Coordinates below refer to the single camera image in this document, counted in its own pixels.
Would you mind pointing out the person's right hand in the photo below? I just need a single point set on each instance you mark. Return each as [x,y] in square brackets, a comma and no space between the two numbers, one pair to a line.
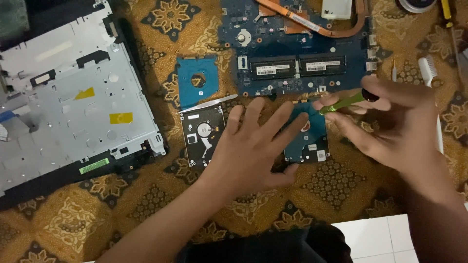
[398,128]

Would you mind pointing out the person's left hand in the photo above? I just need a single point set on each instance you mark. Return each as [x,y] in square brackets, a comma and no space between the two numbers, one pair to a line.
[248,157]

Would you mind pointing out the green black screwdriver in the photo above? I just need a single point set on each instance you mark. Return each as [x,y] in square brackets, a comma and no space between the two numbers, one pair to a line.
[342,104]

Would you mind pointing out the hard drive with blue board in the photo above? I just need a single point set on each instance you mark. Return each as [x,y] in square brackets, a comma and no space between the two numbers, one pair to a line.
[310,144]

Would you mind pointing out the black bare hard drive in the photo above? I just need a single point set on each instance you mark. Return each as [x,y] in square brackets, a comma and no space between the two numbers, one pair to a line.
[199,146]

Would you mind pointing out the small metal tweezers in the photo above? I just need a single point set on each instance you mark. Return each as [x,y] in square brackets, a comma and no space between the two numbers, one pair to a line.
[394,71]

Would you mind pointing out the white toothbrush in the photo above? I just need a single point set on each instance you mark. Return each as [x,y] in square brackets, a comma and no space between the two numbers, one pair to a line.
[427,68]

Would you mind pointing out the flat metal spudger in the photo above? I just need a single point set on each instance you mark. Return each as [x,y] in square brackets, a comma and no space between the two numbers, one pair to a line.
[209,103]

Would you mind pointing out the person's black clothing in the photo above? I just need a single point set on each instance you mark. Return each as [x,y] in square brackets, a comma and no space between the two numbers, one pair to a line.
[263,246]

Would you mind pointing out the black memory module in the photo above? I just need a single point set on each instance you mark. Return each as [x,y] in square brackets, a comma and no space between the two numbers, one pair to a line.
[322,65]
[272,68]

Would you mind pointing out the blue hard drive circuit board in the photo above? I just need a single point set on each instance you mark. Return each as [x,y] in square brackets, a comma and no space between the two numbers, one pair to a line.
[210,69]

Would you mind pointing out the blue laptop motherboard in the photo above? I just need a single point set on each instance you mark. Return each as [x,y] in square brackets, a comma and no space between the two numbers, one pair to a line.
[278,47]

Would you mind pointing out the yellow black screwdriver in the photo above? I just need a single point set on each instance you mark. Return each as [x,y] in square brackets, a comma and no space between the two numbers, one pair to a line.
[446,12]

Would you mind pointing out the round silver tin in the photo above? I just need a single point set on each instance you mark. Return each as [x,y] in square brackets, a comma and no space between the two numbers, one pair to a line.
[416,4]

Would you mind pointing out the white plastic block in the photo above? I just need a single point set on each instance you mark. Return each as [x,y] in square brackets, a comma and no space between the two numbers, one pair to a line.
[336,8]

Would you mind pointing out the copper heat pipe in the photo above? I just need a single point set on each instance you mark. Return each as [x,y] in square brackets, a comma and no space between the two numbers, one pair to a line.
[310,25]

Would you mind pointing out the brown patterned batik cloth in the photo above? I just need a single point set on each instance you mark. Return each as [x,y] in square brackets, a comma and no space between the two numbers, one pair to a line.
[109,219]

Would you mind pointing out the silver black laptop chassis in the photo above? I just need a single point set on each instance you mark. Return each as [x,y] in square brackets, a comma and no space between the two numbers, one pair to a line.
[91,109]

